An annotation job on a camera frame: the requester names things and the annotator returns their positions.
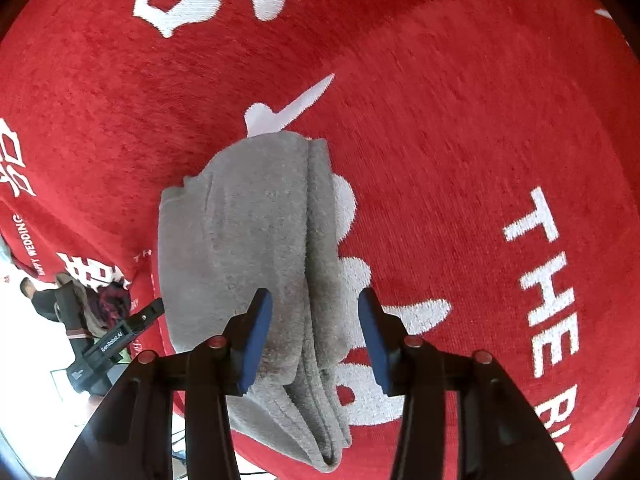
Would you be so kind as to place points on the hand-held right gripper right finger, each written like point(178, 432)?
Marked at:
point(374, 340)

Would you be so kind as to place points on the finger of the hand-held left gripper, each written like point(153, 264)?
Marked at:
point(146, 315)

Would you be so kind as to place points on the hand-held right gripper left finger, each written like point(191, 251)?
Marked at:
point(255, 345)

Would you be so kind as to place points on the grey sock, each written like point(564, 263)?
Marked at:
point(250, 220)

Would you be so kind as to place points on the dark cloth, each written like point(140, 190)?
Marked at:
point(107, 305)

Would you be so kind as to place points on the red blanket with white print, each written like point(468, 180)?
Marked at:
point(450, 135)

